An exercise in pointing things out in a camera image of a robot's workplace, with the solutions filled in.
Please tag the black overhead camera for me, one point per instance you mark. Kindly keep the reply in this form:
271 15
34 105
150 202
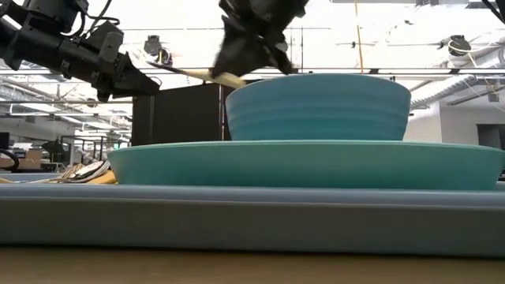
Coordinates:
457 45
154 46

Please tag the brown cardboard box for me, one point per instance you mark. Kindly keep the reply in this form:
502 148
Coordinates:
29 159

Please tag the black folding partition screen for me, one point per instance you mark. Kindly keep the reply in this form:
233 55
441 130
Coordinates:
177 114

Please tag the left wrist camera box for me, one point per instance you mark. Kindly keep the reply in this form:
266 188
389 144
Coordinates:
106 39

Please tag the silver ceiling duct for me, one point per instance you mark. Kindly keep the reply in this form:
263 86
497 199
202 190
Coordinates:
442 94

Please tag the yellow cloth napkin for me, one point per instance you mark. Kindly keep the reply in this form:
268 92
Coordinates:
104 179

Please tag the black desk lamp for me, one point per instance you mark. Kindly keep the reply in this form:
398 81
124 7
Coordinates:
53 146

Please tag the blue bowl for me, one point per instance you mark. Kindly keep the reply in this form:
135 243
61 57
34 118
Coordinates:
315 106

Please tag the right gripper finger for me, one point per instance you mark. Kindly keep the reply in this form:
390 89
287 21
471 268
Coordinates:
282 55
236 51

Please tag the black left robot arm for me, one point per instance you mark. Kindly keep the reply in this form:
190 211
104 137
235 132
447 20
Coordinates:
27 39

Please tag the blue plastic tray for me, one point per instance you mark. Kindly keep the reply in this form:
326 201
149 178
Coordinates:
197 221

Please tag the teal plate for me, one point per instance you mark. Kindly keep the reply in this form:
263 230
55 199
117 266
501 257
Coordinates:
307 165

